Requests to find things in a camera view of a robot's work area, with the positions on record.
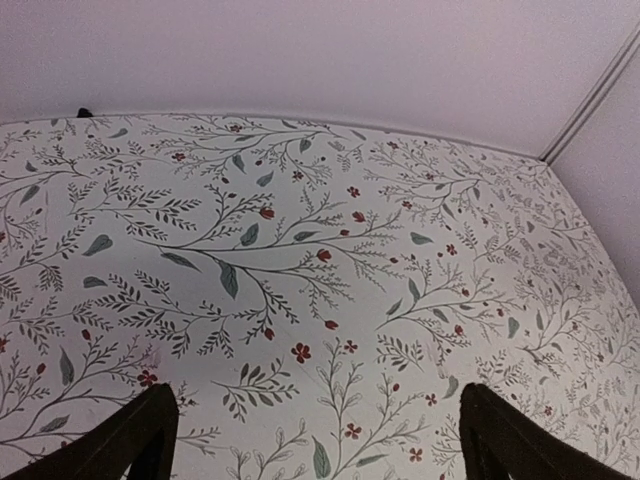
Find aluminium corner post right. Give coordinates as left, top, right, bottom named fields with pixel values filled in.
left=538, top=22, right=639, bottom=165

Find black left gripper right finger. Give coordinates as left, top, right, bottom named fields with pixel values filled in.
left=458, top=383, right=597, bottom=480

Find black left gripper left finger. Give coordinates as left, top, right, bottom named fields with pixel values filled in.
left=8, top=383, right=179, bottom=480

